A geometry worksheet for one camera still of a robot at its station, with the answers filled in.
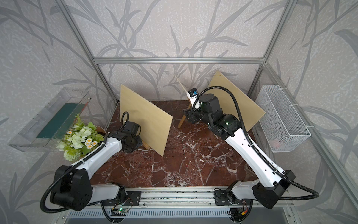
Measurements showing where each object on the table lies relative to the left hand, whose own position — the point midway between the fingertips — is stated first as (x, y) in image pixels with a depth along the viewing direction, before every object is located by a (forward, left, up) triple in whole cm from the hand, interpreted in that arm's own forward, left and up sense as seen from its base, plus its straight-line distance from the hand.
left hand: (139, 144), depth 87 cm
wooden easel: (-1, -3, -1) cm, 3 cm away
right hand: (+5, -30, +30) cm, 43 cm away
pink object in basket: (-7, -77, +14) cm, 78 cm away
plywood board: (+5, -12, +16) cm, 20 cm away
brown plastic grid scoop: (-16, -68, -5) cm, 70 cm away
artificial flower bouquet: (-9, +20, +23) cm, 31 cm away
